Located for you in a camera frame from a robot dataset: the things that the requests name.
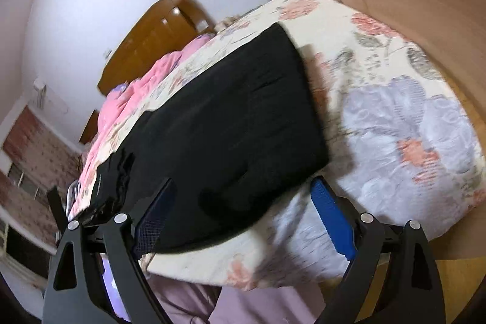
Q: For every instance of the person's legs in purple pants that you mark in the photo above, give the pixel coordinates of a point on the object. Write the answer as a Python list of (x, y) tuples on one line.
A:
[(243, 305)]

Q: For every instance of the white framed window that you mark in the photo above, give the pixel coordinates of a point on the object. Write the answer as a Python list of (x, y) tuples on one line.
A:
[(26, 248), (24, 179)]

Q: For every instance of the black pants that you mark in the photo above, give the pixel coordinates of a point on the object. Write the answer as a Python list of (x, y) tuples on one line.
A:
[(235, 126)]

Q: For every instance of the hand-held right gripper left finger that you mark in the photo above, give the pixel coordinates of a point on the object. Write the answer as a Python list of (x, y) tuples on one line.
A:
[(155, 217)]

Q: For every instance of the wooden headboard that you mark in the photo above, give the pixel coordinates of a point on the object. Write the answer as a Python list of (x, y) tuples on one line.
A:
[(152, 39)]

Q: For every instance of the white wall socket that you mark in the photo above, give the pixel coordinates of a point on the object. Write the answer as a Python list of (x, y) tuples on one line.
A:
[(107, 53)]

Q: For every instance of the wooden nightstand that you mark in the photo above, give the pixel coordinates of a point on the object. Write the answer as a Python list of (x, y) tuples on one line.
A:
[(90, 128)]

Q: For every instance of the white air conditioner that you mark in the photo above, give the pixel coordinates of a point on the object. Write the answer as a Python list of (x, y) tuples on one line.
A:
[(40, 93)]

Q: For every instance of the floral bed sheet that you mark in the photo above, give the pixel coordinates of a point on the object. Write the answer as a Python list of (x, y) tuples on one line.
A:
[(398, 119)]

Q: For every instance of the pink quilt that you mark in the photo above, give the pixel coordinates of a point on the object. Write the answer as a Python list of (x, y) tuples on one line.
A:
[(125, 107)]

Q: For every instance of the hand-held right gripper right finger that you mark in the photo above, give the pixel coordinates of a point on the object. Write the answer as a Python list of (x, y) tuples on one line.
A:
[(334, 221)]

